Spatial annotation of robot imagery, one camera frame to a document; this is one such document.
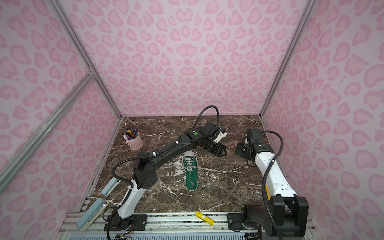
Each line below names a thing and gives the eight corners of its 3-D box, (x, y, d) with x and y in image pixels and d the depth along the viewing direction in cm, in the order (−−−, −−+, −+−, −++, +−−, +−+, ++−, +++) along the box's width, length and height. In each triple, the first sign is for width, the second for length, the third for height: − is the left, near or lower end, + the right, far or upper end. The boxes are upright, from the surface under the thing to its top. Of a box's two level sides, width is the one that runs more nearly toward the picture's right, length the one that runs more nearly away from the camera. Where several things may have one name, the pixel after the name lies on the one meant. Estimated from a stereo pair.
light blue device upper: (103, 194, 84) (99, 192, 81) (117, 179, 90) (113, 176, 86) (107, 197, 83) (103, 194, 80) (120, 181, 89) (117, 178, 86)
